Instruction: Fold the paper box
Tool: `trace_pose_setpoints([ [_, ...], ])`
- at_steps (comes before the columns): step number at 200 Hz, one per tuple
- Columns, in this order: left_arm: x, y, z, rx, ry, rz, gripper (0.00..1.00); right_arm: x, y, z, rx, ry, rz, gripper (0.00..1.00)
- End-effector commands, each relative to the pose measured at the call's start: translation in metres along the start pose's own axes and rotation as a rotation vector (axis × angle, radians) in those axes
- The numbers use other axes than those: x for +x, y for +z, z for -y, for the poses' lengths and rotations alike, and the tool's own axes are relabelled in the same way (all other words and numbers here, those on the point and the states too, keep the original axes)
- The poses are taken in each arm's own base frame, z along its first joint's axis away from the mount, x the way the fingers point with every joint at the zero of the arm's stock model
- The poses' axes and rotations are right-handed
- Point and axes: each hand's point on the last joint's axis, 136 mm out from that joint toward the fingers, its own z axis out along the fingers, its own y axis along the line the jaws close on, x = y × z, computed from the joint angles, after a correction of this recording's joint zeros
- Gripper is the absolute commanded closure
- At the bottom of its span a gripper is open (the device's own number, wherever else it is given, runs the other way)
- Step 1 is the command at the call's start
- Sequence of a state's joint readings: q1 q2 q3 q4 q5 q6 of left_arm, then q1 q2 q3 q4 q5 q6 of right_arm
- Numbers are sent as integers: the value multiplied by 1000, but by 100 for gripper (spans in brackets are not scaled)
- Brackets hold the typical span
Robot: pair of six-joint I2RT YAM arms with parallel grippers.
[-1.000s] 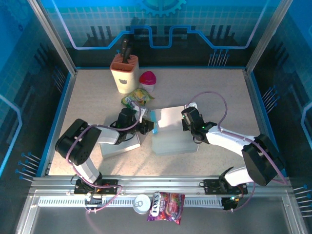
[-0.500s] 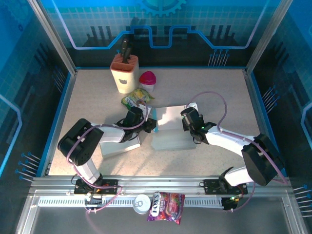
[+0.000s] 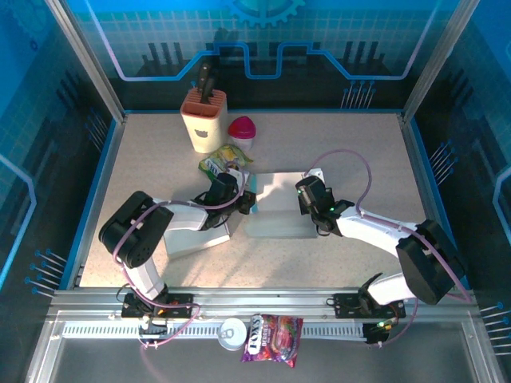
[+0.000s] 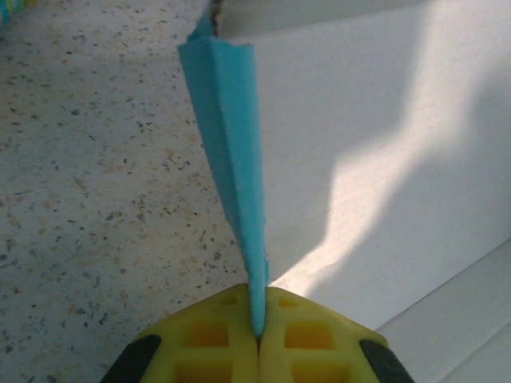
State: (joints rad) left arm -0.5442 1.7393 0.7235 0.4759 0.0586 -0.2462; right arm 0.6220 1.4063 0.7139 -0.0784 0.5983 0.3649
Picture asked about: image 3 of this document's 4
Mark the blue paper box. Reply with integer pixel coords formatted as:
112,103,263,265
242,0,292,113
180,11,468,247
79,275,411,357
244,171,320,239

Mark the white paper box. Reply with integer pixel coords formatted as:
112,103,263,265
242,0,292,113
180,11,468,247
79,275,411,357
163,221,232,260

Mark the green Fox's candy bag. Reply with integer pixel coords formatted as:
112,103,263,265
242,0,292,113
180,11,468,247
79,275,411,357
198,143,254,176

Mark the beige knife block orange top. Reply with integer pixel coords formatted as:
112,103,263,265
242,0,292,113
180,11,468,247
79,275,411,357
180,88,229,155

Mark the white jar pink lid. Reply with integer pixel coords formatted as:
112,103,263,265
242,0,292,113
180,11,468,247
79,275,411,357
227,115,257,152

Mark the silver tin can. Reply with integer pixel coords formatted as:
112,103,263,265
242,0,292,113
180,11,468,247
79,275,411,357
217,317,248,352

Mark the purple Fox's berries candy bag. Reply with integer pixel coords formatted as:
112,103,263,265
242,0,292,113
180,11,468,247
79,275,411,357
240,314,304,369

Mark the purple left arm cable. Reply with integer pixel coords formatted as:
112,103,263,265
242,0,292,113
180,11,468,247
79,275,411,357
113,160,247,350

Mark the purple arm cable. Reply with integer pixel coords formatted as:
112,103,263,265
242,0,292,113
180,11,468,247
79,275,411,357
303,148,474,348
113,160,247,350

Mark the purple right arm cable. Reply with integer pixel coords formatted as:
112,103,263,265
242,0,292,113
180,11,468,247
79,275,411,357
303,148,474,348

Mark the aluminium mounting rail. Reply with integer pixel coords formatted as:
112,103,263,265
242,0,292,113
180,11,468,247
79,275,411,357
47,285,480,322

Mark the black handled kitchen knife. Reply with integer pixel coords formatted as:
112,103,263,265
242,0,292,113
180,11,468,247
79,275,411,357
197,62,212,92
200,77,217,105

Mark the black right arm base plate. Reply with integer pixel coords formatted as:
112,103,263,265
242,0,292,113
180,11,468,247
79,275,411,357
333,293,406,320

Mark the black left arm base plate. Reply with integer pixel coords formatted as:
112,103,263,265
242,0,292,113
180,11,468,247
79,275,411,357
121,293,195,320

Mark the white slotted cable duct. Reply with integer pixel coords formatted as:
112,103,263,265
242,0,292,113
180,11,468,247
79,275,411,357
61,321,368,342

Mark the aluminium frame post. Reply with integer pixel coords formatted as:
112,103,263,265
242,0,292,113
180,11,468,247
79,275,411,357
400,0,482,125
43,0,128,125

